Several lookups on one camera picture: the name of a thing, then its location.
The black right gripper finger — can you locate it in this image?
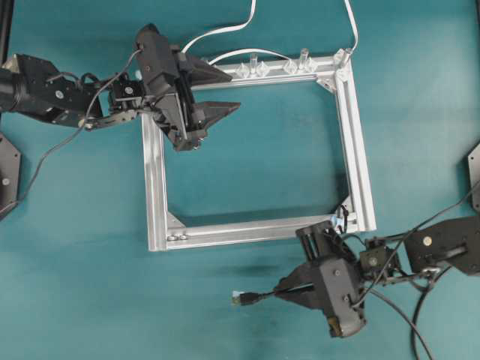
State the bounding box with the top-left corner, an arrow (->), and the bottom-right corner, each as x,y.
275,288 -> 323,310
279,262 -> 319,291

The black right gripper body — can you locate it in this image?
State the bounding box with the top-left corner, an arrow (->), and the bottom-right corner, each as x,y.
295,220 -> 365,338

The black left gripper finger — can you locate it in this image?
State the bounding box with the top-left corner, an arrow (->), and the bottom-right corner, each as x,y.
178,52 -> 233,88
193,101 -> 240,131

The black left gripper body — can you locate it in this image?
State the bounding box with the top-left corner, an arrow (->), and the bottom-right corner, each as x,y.
135,23 -> 209,152

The black usb cable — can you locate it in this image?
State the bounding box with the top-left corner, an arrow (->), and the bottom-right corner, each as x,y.
230,247 -> 451,360

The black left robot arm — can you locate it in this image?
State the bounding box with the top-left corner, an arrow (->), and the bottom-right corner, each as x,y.
1,24 -> 240,152

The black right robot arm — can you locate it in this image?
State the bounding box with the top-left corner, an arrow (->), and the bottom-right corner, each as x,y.
273,216 -> 479,338

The clear post near left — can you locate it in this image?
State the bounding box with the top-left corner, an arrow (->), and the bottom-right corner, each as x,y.
249,53 -> 258,77

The white flat cable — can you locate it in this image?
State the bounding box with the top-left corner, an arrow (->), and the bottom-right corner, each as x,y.
181,0 -> 360,67

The clear post middle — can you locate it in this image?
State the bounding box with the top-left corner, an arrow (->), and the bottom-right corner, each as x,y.
298,48 -> 309,71

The left arm grey cable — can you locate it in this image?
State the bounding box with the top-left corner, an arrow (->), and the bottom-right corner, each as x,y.
0,46 -> 142,218

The square aluminium extrusion frame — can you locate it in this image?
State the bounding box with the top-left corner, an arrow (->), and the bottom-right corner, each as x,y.
142,49 -> 377,252

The clear post at corner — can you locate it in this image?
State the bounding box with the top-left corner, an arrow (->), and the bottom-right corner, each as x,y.
333,48 -> 353,68

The black vertical rail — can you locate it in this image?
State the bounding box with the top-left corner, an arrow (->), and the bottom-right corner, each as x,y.
0,0 -> 15,65

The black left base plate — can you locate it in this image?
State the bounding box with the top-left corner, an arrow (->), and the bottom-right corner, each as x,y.
0,133 -> 21,208

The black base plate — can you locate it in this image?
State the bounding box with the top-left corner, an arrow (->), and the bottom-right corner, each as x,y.
467,143 -> 480,214
0,133 -> 21,208

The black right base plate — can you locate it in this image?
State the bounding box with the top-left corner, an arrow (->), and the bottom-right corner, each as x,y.
467,143 -> 480,214

